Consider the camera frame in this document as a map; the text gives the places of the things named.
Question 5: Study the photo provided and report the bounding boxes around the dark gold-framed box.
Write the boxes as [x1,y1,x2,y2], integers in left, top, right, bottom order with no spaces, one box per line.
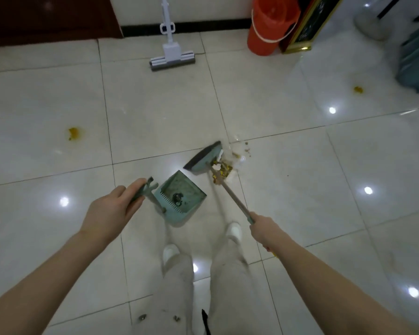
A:
[279,0,346,55]

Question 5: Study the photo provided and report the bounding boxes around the person's right hand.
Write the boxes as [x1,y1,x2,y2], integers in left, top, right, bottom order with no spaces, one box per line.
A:
[249,212,292,257]

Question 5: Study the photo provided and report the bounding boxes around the person's left hand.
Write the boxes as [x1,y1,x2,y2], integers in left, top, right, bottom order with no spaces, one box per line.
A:
[80,178,148,245]

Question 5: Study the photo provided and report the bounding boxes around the black strap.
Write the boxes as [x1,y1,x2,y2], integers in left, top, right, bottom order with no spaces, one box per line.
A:
[200,308,211,335]

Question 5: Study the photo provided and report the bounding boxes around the orange plastic bucket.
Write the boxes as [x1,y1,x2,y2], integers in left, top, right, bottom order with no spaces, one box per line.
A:
[247,0,301,56]

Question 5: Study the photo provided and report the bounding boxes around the white sponge mop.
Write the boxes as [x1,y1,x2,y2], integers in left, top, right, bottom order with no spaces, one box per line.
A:
[149,0,196,72]

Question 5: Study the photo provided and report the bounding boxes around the person's right forearm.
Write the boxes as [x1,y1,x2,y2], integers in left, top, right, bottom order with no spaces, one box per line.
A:
[267,237,419,335]

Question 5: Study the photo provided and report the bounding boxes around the white shoe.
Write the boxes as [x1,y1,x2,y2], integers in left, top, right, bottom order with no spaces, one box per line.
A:
[162,243,181,266]
[226,222,243,245]

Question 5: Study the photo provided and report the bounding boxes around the teal broom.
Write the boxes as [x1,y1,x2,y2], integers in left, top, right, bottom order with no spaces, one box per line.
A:
[183,141,278,258]

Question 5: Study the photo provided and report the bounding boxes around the black baseboard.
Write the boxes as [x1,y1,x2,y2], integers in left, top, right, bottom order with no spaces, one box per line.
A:
[120,18,253,37]

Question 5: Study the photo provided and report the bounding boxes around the dark brown door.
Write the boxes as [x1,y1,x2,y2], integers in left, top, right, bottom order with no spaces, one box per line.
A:
[0,0,123,49]

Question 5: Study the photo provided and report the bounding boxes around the light grey trousers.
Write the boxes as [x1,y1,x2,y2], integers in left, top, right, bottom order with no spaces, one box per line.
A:
[130,236,284,335]

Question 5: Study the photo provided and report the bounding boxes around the pile of food debris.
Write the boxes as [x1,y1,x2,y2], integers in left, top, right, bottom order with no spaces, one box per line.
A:
[209,140,253,187]

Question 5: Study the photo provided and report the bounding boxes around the grey round stand base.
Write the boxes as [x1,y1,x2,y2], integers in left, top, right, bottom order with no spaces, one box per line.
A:
[354,0,393,41]

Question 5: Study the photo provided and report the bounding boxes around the teal dustpan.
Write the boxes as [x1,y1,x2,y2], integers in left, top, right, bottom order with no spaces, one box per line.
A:
[130,170,207,228]

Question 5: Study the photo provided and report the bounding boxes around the teal cabinet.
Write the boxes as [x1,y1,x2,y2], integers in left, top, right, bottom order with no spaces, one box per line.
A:
[395,20,419,99]

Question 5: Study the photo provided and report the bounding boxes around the white left shoe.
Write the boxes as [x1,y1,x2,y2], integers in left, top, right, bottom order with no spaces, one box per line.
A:
[162,243,181,266]

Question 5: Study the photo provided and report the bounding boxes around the person's left forearm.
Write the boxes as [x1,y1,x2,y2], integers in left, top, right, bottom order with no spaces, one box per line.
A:
[0,229,109,335]

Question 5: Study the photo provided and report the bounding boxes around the white right shoe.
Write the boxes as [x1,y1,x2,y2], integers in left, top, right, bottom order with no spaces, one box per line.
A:
[226,222,243,245]

